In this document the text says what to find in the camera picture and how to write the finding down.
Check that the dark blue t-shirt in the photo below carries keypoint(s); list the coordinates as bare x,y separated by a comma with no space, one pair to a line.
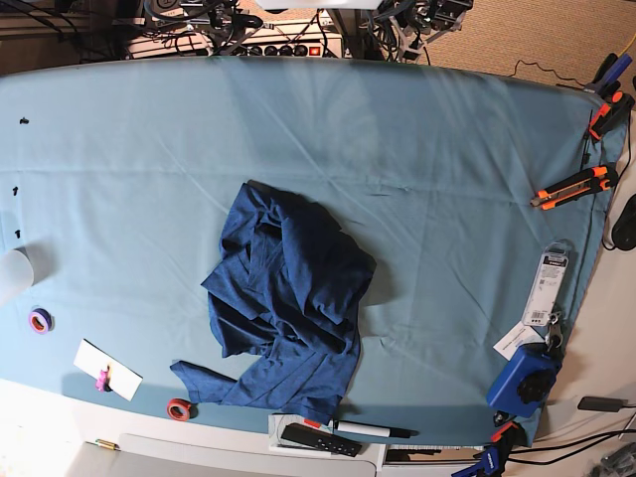
287,290

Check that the light blue table cloth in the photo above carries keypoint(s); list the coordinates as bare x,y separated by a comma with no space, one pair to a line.
117,180

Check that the black remote control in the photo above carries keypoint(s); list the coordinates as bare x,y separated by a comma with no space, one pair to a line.
320,440

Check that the white power strip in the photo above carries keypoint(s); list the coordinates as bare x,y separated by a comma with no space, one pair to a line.
312,38

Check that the white black marker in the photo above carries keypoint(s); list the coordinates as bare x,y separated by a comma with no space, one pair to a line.
373,430

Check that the red tape roll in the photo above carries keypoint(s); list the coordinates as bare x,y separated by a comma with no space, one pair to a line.
179,409

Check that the white paper label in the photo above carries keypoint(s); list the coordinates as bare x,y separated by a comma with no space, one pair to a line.
518,336

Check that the clear blister package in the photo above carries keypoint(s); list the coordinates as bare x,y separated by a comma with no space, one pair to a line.
546,285

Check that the blue box with knob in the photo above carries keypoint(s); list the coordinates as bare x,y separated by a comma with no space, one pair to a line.
526,380

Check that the white card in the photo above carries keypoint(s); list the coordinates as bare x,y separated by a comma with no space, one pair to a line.
123,381

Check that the pink small toy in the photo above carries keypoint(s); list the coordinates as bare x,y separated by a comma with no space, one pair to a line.
102,381

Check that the orange clamp bottom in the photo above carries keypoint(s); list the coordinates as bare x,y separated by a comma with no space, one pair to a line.
511,433

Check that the blue clamp bottom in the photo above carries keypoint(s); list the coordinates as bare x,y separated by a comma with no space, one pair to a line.
491,463

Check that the blue clamp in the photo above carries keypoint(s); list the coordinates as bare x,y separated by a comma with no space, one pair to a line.
491,463
608,73

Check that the purple tape roll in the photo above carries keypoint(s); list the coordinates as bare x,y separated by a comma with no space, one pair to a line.
41,321

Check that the orange black utility knife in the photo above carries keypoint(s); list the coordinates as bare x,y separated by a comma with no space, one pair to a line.
586,182

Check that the white plastic cup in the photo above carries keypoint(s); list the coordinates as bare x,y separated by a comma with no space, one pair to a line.
16,275

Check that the orange black clamp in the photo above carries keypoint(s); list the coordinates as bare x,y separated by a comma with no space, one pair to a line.
610,114

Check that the blue clamp top right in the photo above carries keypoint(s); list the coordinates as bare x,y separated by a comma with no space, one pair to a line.
608,73

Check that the black small device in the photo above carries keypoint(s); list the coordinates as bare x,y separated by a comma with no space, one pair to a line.
600,404

